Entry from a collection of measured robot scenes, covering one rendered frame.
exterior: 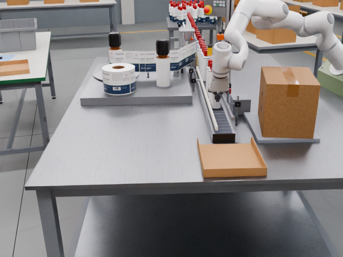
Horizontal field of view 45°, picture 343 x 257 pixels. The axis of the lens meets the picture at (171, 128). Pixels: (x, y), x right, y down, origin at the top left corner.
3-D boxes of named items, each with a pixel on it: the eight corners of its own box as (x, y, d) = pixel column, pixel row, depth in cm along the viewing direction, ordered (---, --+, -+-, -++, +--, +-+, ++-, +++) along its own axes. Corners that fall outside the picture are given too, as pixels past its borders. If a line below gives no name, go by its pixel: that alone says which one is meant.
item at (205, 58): (201, 79, 274) (201, 49, 266) (209, 79, 275) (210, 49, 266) (202, 82, 270) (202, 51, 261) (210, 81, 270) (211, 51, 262)
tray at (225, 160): (197, 145, 196) (197, 137, 194) (251, 144, 196) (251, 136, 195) (203, 177, 168) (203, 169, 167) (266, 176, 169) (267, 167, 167)
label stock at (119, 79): (132, 83, 269) (130, 61, 263) (139, 93, 251) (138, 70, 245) (101, 86, 264) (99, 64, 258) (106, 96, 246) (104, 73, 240)
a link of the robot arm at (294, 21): (327, 33, 243) (303, 40, 256) (325, 13, 244) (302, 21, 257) (270, 23, 214) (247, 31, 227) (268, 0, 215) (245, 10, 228)
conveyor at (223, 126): (190, 56, 348) (190, 52, 346) (200, 56, 348) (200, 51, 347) (215, 140, 197) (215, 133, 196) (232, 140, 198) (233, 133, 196)
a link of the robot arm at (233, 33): (262, 29, 209) (241, 76, 197) (232, 22, 214) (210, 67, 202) (263, 17, 201) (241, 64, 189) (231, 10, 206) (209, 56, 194)
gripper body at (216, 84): (229, 67, 207) (227, 84, 214) (209, 67, 206) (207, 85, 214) (231, 76, 201) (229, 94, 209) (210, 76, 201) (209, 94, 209)
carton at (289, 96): (257, 113, 226) (261, 66, 215) (302, 115, 223) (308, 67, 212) (262, 137, 198) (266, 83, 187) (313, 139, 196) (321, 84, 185)
